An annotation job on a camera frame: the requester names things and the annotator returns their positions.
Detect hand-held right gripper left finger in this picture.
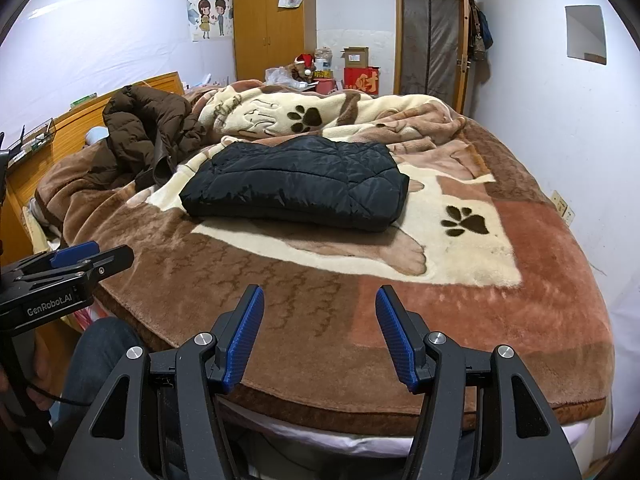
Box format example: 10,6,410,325
71,284,266,480

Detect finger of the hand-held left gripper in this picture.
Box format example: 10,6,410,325
0,241,100,282
10,245,135,294

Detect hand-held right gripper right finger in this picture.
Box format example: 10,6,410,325
375,284,583,480

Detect black puffer jacket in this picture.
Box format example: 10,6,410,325
179,135,410,233

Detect person's left hand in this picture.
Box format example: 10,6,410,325
0,338,53,433

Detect person's left leg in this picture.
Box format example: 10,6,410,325
52,317,147,438

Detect brown paw print blanket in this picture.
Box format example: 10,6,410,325
32,80,616,436

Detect white mattress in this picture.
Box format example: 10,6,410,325
220,400,608,462

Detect wooden headboard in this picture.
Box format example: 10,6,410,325
2,71,183,211

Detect brown puffer jacket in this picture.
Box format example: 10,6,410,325
86,85,208,192

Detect red gift box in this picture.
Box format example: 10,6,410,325
343,66,380,96

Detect plush toy with santa hat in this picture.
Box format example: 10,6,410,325
292,53,316,82

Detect wooden wardrobe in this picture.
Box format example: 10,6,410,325
231,0,318,83

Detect cardboard box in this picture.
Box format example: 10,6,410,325
341,46,370,68

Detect grey door curtain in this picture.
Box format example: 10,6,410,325
401,0,462,103

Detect hanging bags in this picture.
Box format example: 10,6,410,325
469,4,494,62

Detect thin black cable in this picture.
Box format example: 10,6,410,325
24,384,87,407

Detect wall socket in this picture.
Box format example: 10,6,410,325
550,190,576,224

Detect cartoon wall sticker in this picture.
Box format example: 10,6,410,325
147,0,234,41

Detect wooden door frame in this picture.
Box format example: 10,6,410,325
394,0,474,113

